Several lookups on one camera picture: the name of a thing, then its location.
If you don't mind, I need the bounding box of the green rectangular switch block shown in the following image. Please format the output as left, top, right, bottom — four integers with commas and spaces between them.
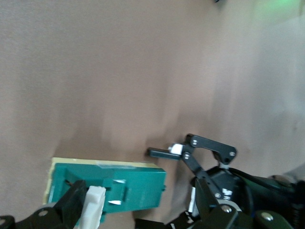
44, 156, 168, 229

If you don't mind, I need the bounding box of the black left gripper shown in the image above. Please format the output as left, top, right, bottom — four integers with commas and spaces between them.
147, 133, 249, 206

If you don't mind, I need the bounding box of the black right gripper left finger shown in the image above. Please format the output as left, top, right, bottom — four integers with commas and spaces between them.
0, 180, 87, 229

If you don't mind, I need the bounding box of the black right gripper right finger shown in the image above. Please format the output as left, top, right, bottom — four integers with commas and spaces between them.
194, 177, 294, 229

